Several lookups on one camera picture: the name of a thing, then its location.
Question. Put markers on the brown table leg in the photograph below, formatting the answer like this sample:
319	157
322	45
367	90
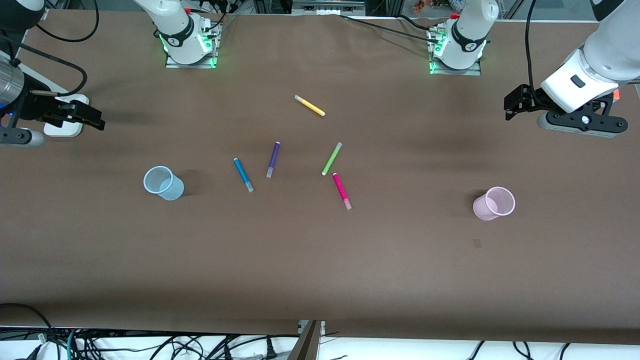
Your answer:
306	345

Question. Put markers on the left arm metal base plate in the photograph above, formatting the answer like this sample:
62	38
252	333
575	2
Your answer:
455	71

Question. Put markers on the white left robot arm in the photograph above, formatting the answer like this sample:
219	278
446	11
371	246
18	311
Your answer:
470	30

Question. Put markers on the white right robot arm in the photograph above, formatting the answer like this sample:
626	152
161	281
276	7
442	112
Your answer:
175	20

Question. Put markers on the white rounded box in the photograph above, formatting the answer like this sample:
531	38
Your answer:
62	131

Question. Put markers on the silver metal bracket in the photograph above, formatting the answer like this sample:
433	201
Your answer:
301	326

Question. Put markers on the black power plug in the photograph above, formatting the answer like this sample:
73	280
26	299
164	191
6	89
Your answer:
270	352

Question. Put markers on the translucent pink cup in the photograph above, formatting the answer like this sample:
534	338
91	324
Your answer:
482	210

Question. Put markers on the translucent blue cup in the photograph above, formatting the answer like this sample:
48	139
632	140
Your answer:
172	192

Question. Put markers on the yellow marker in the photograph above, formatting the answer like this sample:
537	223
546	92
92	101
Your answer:
310	105

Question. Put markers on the grey power strip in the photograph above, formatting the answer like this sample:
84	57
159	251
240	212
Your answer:
327	7

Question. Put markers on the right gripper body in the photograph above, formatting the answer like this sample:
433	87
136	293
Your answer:
34	106

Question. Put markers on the pink marker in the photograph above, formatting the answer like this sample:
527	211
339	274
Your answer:
341	190

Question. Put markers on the green marker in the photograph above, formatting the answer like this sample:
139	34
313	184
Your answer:
331	160

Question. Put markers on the purple marker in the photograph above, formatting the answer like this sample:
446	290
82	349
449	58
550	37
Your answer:
273	160

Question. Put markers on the blue marker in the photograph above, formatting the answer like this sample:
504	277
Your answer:
243	175

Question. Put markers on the orange toy figures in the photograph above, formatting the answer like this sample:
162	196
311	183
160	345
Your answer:
422	6

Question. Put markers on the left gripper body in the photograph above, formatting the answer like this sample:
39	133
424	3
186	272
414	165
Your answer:
531	99

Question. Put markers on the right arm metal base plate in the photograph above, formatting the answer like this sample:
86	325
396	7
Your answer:
192	64

